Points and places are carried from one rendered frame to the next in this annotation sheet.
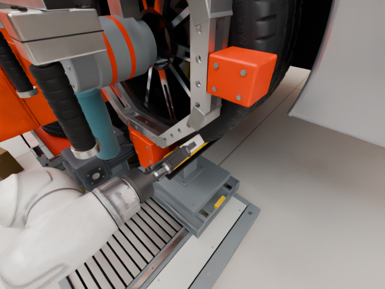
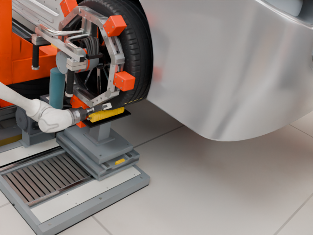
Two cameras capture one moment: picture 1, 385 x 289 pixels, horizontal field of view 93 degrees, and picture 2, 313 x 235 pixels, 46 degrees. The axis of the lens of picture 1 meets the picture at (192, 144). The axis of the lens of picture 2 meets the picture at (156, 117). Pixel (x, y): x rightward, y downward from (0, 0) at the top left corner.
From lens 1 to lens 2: 1.66 m
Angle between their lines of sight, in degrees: 10
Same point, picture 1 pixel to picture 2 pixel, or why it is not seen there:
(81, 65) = not seen: hidden behind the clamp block
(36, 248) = (53, 116)
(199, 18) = (112, 63)
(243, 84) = (122, 84)
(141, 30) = not seen: hidden behind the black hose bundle
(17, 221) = (37, 114)
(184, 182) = (97, 142)
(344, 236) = (207, 207)
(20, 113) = (8, 73)
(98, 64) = not seen: hidden behind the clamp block
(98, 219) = (68, 116)
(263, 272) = (138, 211)
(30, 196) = (43, 107)
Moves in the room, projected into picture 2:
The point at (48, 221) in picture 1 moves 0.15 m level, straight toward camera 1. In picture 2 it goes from (55, 112) to (76, 125)
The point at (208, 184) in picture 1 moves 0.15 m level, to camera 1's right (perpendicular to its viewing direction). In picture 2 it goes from (114, 148) to (136, 152)
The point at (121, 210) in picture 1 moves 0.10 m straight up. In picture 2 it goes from (75, 117) to (76, 100)
